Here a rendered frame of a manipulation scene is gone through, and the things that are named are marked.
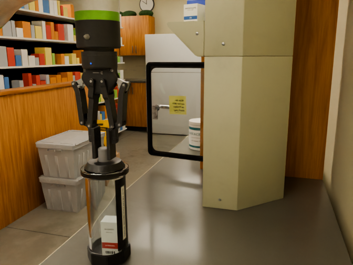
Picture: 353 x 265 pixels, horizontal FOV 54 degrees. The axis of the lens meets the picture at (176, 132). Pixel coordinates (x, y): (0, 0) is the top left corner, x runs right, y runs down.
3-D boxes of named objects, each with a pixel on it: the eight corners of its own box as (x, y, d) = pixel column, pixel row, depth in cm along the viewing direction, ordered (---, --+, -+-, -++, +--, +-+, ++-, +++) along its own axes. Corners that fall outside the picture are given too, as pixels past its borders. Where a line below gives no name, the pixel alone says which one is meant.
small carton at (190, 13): (205, 24, 111) (205, 4, 110) (197, 23, 107) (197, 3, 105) (191, 25, 113) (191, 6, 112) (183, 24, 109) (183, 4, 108)
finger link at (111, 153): (112, 126, 77) (114, 126, 77) (113, 156, 79) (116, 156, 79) (105, 129, 75) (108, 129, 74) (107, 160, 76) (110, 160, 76)
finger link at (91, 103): (94, 79, 72) (88, 78, 73) (89, 130, 75) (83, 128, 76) (103, 78, 76) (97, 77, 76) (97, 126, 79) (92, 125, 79)
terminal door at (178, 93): (214, 163, 138) (216, 61, 130) (147, 154, 151) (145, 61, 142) (215, 162, 139) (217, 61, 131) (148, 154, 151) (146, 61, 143)
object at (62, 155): (108, 161, 362) (106, 131, 355) (76, 181, 306) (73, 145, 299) (73, 159, 374) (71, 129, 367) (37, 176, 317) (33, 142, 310)
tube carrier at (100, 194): (138, 243, 86) (136, 161, 82) (119, 267, 76) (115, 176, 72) (100, 236, 89) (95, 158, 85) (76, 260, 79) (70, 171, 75)
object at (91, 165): (132, 171, 82) (131, 144, 80) (114, 184, 73) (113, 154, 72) (97, 167, 84) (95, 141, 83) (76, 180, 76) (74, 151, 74)
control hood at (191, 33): (221, 56, 130) (222, 29, 128) (204, 56, 100) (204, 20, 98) (192, 56, 133) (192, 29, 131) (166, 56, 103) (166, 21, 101)
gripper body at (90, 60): (124, 50, 75) (126, 92, 77) (90, 50, 77) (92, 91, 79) (108, 49, 68) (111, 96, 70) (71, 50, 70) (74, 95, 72)
